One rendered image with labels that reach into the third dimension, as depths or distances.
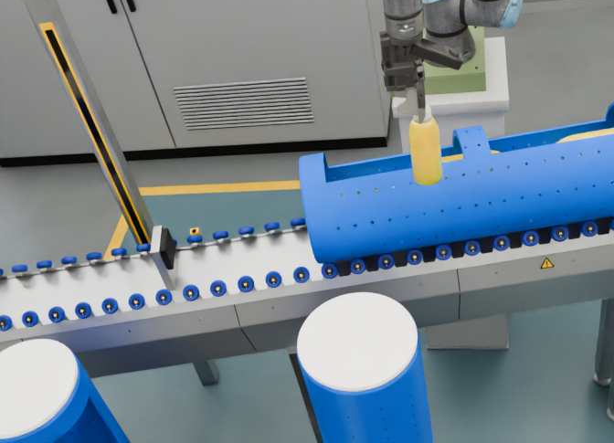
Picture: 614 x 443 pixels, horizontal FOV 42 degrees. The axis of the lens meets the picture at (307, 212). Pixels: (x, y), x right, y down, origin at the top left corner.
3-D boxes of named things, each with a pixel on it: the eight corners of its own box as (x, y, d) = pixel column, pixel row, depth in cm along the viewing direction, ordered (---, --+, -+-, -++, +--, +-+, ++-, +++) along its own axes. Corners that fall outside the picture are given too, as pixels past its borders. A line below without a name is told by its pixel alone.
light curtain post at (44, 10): (203, 373, 315) (22, -23, 200) (217, 371, 314) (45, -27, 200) (202, 386, 310) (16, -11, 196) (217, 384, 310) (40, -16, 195)
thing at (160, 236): (170, 265, 228) (153, 226, 218) (184, 262, 228) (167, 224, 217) (167, 291, 221) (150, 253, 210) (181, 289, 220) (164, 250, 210)
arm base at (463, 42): (420, 43, 236) (418, 13, 230) (472, 36, 234) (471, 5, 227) (424, 70, 225) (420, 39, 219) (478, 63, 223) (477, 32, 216)
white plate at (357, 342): (439, 353, 177) (440, 356, 178) (380, 274, 196) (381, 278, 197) (328, 409, 171) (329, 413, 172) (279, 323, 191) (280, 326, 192)
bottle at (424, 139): (449, 175, 185) (445, 109, 173) (431, 193, 182) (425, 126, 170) (425, 165, 190) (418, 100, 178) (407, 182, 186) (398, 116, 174)
